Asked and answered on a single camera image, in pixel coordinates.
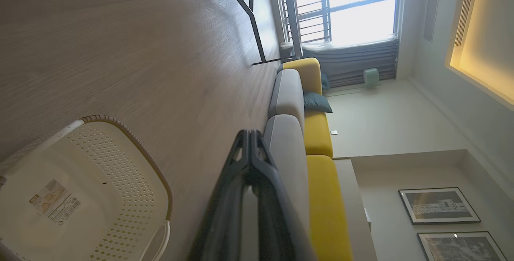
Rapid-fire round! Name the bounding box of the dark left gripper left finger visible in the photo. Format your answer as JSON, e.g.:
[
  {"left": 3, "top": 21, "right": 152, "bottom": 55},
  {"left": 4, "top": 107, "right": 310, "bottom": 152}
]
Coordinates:
[{"left": 188, "top": 129, "right": 252, "bottom": 261}]

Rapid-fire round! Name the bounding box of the bright window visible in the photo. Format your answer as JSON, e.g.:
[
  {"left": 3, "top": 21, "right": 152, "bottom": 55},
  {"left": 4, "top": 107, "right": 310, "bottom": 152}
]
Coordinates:
[{"left": 281, "top": 0, "right": 402, "bottom": 47}]

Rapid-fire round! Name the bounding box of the large teal throw pillow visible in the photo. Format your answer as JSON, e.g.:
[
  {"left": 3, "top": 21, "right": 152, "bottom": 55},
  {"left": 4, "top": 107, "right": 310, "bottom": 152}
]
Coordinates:
[{"left": 304, "top": 92, "right": 333, "bottom": 114}]

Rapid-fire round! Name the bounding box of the slatted air vent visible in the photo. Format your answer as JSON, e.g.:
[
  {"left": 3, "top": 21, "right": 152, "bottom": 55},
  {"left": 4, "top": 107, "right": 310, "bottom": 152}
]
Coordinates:
[{"left": 454, "top": 0, "right": 481, "bottom": 48}]

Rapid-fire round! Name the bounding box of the dark window railing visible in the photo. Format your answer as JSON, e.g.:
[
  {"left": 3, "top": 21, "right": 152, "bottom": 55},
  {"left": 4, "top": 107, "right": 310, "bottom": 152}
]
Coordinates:
[{"left": 277, "top": 0, "right": 332, "bottom": 44}]

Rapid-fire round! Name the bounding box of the grey pleated window blind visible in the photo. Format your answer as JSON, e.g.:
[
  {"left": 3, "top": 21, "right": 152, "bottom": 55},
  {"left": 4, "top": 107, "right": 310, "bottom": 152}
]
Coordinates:
[{"left": 302, "top": 38, "right": 399, "bottom": 88}]

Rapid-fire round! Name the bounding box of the black frame table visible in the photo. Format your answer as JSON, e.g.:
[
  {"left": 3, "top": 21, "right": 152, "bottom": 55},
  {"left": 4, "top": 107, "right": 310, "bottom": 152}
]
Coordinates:
[{"left": 216, "top": 0, "right": 303, "bottom": 66}]

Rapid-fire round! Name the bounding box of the cream plastic laundry basket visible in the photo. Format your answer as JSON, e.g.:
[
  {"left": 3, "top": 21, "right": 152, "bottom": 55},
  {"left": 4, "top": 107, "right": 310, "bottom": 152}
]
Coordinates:
[{"left": 0, "top": 115, "right": 174, "bottom": 261}]

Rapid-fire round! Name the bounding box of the paper label sticker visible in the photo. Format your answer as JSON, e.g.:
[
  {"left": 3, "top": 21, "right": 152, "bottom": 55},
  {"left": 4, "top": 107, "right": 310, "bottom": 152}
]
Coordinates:
[{"left": 29, "top": 179, "right": 81, "bottom": 224}]

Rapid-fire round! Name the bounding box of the black framed picture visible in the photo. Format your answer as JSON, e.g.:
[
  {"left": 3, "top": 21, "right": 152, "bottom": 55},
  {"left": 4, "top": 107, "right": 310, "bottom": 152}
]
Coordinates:
[
  {"left": 398, "top": 187, "right": 481, "bottom": 225},
  {"left": 416, "top": 231, "right": 509, "bottom": 261}
]

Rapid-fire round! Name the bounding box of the pale green small device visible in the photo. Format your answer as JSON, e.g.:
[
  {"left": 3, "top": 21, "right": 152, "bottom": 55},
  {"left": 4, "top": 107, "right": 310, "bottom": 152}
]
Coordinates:
[{"left": 363, "top": 68, "right": 380, "bottom": 86}]

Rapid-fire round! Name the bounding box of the beige low partition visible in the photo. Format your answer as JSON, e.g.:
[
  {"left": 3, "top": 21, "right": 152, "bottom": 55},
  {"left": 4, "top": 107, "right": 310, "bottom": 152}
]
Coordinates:
[{"left": 333, "top": 158, "right": 379, "bottom": 261}]

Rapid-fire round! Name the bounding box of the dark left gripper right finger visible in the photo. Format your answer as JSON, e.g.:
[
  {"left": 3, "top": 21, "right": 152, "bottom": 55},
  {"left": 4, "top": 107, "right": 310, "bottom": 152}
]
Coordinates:
[{"left": 250, "top": 129, "right": 318, "bottom": 261}]

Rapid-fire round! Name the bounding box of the grey fabric sofa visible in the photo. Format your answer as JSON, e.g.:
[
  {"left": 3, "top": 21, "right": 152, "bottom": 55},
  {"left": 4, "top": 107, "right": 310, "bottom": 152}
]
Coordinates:
[{"left": 263, "top": 57, "right": 354, "bottom": 261}]

